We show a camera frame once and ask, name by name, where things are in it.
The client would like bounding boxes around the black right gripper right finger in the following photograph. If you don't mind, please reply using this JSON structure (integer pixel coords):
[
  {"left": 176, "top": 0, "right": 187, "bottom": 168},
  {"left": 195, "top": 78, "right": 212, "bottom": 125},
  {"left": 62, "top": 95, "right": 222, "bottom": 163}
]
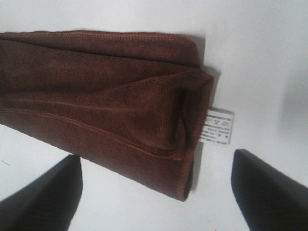
[{"left": 231, "top": 149, "right": 308, "bottom": 231}]

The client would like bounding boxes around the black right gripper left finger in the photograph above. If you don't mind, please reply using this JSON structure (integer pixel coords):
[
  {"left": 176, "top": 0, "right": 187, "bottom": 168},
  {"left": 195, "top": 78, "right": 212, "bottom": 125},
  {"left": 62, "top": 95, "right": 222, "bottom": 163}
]
[{"left": 0, "top": 155, "right": 83, "bottom": 231}]

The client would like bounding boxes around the brown microfiber towel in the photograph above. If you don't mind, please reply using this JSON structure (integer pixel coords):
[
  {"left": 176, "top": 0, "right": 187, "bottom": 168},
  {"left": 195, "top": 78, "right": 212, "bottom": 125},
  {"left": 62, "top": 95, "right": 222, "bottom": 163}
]
[{"left": 0, "top": 30, "right": 215, "bottom": 201}]

